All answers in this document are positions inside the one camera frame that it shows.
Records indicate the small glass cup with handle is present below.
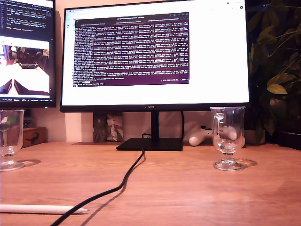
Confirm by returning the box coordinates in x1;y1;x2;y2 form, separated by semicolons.
210;106;246;172

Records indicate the small footed glass cup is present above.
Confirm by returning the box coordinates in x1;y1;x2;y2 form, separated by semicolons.
0;109;25;172

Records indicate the white pen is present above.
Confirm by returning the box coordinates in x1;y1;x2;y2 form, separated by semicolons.
0;204;89;215

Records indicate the large black desktop monitor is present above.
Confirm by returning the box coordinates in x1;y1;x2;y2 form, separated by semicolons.
59;0;251;152

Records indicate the white game controller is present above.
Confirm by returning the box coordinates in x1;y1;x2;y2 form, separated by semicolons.
189;126;246;147

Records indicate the pale plant pot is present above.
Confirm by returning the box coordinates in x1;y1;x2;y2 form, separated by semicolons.
243;129;266;145

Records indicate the cardboard box with sunglasses print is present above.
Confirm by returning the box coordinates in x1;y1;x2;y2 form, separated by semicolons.
22;126;47;148

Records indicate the green leafy houseplant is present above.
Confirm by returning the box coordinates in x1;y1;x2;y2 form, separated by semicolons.
246;0;301;144

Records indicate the black planter box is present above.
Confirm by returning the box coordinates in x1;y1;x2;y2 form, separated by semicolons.
265;130;301;150

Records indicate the black monitor showing code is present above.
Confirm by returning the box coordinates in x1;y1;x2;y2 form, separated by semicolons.
0;0;57;108

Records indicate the thin black monitor cable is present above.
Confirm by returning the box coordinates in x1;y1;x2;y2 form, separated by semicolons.
180;111;185;139

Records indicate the thick black table cable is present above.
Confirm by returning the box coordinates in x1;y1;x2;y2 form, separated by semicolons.
50;133;152;226

